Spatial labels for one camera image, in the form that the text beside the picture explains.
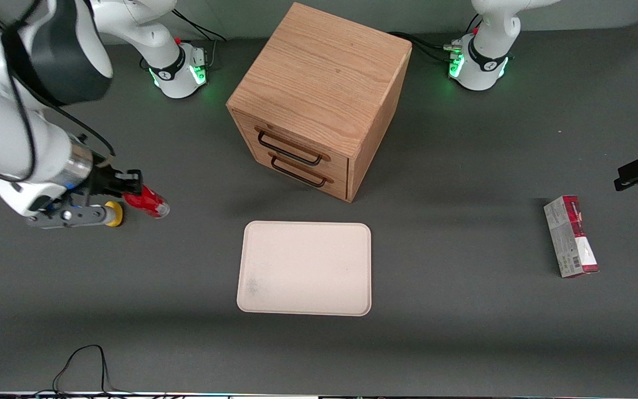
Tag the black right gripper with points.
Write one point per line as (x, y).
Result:
(103, 179)

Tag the red coke bottle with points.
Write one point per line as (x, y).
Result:
(153, 204)

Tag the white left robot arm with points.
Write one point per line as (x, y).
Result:
(482, 69)

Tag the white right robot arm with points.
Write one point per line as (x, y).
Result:
(14, 127)

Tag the beige plastic tray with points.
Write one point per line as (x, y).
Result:
(305, 269)

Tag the yellow lemon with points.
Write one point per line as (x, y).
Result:
(115, 215)

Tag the grey and red carton box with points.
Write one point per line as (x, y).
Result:
(572, 238)

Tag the wooden two-drawer cabinet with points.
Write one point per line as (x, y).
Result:
(319, 83)

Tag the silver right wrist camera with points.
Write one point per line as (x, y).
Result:
(75, 216)

